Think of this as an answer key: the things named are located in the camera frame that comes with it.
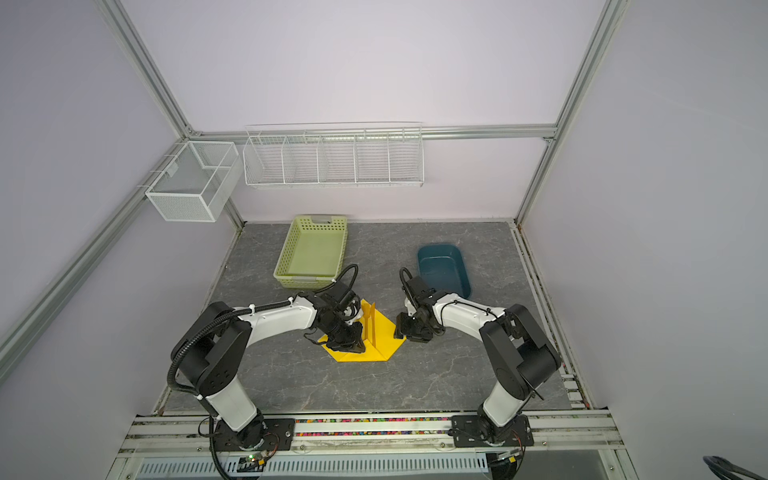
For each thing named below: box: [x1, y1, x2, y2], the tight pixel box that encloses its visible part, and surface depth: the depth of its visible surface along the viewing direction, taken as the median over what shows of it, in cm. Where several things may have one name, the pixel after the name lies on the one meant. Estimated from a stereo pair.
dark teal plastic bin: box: [418, 243, 472, 298], surface depth 108 cm
